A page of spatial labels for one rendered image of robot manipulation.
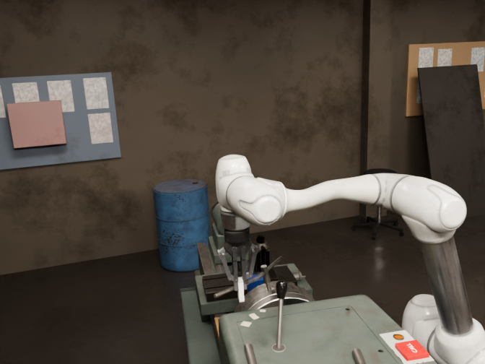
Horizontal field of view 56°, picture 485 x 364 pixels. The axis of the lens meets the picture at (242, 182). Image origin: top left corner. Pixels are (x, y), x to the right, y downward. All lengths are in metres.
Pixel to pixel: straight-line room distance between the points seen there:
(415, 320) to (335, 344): 0.66
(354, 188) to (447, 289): 0.43
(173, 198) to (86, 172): 1.04
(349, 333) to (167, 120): 3.89
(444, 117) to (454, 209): 4.71
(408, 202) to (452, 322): 0.46
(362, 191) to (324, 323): 0.42
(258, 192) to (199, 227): 3.42
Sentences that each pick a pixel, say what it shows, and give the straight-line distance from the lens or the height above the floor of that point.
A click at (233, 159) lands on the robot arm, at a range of 1.26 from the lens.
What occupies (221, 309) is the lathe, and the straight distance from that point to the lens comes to 2.18.
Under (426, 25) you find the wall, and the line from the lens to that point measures 6.26.
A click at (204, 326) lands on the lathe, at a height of 0.54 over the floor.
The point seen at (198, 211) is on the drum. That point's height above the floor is 0.59.
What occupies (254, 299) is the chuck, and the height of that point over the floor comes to 1.21.
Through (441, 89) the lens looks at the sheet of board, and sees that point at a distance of 6.12.
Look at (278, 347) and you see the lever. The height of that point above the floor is 1.26.
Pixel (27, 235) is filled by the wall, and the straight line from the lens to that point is 5.16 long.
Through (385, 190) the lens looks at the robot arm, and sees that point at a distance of 1.52.
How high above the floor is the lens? 1.98
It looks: 15 degrees down
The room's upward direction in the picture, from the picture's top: 3 degrees counter-clockwise
